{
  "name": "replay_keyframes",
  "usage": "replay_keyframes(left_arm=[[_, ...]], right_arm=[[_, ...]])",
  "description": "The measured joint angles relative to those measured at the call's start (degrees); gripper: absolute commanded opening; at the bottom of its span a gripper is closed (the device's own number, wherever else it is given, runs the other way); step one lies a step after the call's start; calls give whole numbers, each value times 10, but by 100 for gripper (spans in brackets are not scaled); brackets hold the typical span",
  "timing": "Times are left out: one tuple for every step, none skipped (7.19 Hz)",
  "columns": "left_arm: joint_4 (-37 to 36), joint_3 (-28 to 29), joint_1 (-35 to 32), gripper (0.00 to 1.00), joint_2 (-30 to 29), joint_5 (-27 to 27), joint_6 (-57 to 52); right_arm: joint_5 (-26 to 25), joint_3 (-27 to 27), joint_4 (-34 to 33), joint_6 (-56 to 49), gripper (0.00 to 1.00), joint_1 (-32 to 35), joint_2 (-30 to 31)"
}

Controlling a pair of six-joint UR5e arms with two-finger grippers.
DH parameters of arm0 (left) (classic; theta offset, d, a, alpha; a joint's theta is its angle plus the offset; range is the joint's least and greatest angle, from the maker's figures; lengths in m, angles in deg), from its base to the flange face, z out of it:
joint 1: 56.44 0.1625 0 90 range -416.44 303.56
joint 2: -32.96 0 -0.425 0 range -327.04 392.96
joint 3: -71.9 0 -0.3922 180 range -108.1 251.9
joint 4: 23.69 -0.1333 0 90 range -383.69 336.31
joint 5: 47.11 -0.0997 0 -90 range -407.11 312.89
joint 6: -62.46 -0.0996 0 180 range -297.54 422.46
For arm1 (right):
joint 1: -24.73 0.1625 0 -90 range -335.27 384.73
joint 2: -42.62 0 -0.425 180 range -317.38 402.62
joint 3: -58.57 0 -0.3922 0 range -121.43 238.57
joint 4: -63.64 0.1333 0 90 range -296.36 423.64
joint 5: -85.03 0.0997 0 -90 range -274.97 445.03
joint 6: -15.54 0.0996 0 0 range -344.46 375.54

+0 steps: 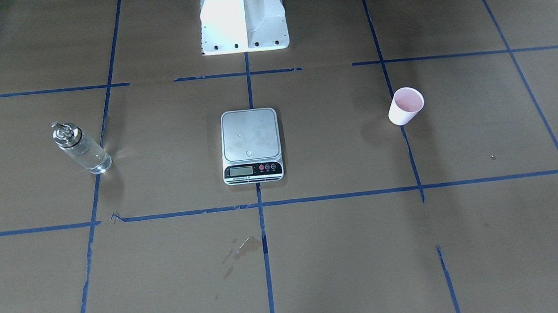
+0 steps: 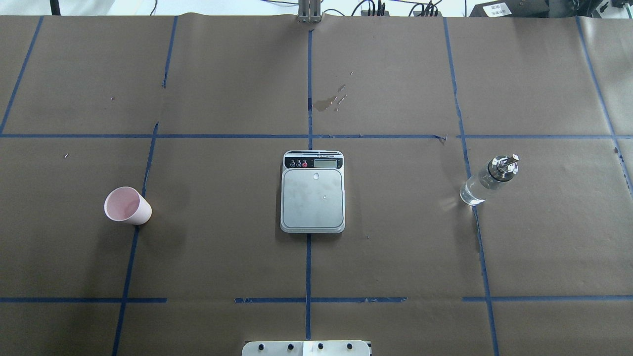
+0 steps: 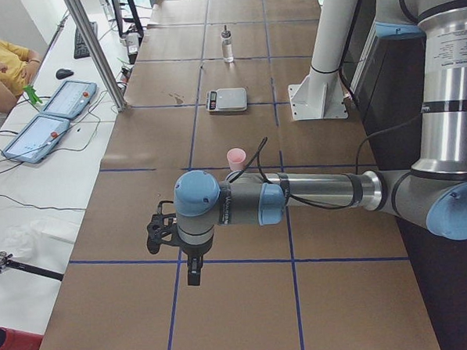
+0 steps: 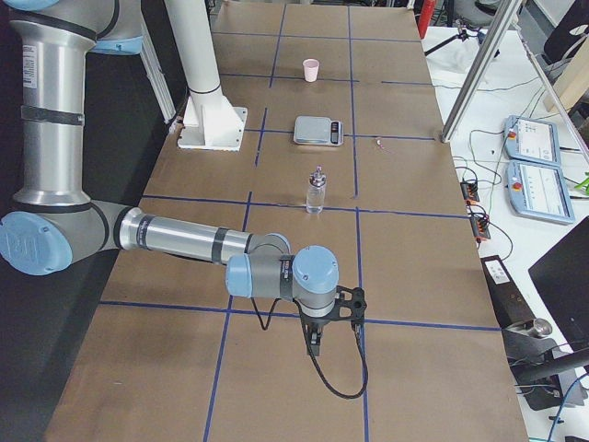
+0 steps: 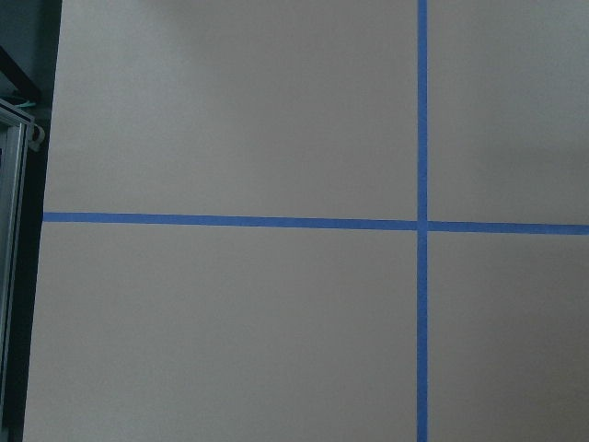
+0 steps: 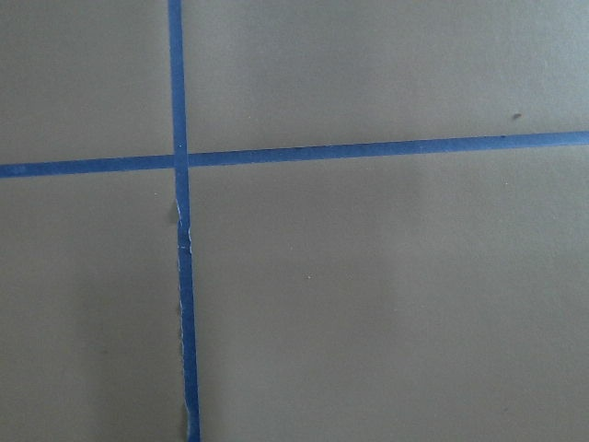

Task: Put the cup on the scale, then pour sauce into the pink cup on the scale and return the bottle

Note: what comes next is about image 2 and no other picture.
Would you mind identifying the clear glass sauce bottle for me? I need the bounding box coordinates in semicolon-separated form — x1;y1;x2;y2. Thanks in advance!
460;155;520;206

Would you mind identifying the pink paper cup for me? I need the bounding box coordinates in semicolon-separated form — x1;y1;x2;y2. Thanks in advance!
103;186;152;225

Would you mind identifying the digital kitchen scale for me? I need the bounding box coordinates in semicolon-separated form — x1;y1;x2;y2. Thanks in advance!
279;150;346;234

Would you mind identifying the aluminium frame post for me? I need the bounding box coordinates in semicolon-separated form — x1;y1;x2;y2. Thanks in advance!
298;0;322;23

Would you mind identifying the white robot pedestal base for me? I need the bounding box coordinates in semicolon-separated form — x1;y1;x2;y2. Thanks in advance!
241;340;372;356

